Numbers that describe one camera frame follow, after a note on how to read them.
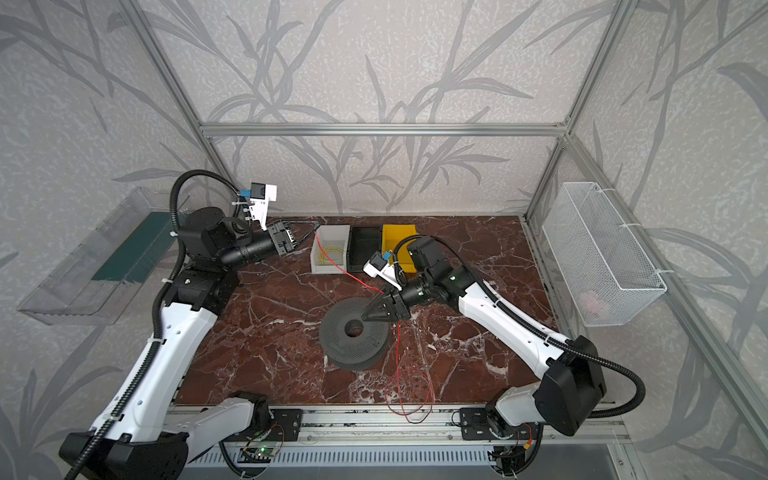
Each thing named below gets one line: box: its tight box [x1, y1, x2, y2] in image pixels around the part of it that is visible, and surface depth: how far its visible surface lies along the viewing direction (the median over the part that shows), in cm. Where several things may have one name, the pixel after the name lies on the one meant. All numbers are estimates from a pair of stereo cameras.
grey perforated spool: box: [319, 297, 391, 372], surface depth 84 cm
